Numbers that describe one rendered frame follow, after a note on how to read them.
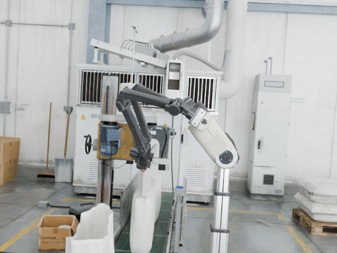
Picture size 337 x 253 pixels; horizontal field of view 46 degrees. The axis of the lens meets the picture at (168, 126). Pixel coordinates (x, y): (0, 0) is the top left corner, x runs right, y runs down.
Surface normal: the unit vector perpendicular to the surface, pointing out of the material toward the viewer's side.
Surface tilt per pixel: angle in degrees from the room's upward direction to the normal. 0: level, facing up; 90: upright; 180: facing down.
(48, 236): 90
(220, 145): 115
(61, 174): 76
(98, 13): 90
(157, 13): 90
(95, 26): 90
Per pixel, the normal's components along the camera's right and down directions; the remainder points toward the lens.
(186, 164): -0.06, 0.03
